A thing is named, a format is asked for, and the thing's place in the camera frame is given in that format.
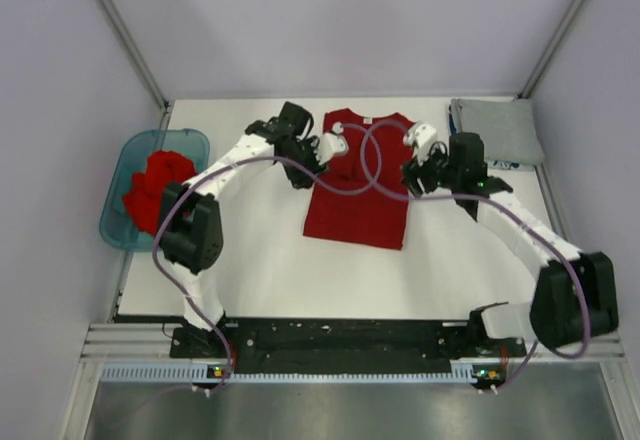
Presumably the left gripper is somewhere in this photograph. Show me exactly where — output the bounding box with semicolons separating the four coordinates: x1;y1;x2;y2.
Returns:
280;137;330;190

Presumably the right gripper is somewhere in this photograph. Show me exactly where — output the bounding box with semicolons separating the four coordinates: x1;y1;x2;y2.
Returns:
400;144;461;199

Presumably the dark red t-shirt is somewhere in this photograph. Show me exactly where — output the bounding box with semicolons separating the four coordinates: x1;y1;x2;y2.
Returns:
303;108;414;250

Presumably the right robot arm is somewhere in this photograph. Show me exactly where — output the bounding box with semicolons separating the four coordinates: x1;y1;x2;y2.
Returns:
402;124;619;356

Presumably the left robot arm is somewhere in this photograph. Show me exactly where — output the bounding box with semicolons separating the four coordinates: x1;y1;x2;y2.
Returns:
152;102;348;357

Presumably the folded blue white t-shirt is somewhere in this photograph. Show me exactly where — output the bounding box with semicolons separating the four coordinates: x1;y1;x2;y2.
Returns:
446;104;539;172

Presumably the folded grey t-shirt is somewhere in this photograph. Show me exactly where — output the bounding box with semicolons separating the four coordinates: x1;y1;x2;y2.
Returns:
449;98;546;166

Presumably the bright red t-shirt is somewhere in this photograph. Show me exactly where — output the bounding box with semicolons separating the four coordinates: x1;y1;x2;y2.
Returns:
122;150;196;236

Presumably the teal plastic bin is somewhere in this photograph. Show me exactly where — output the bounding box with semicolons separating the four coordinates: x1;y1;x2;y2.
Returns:
99;128;210;252

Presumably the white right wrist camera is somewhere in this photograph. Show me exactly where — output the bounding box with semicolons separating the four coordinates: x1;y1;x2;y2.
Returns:
403;122;437;161

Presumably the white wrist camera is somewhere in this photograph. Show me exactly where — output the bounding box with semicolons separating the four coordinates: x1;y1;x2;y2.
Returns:
316;122;349;164
403;122;437;161

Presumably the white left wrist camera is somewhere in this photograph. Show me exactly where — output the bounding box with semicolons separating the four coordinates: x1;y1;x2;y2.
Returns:
316;122;349;164

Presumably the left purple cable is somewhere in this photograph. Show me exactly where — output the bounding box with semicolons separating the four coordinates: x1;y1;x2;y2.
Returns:
151;119;386;401

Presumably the purple cable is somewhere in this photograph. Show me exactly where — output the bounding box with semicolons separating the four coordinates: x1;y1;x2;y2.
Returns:
358;119;594;396
151;119;386;401

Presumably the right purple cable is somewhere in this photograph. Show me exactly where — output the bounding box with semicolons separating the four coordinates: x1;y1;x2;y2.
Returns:
358;119;594;396

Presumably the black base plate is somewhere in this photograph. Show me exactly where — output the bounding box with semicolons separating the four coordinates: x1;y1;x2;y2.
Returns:
170;317;526;375

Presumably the grey slotted cable duct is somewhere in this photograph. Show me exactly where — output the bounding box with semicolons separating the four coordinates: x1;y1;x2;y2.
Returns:
99;362;506;386

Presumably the aluminium frame rail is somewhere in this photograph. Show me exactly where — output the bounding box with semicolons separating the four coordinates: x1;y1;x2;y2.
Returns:
79;322;626;361

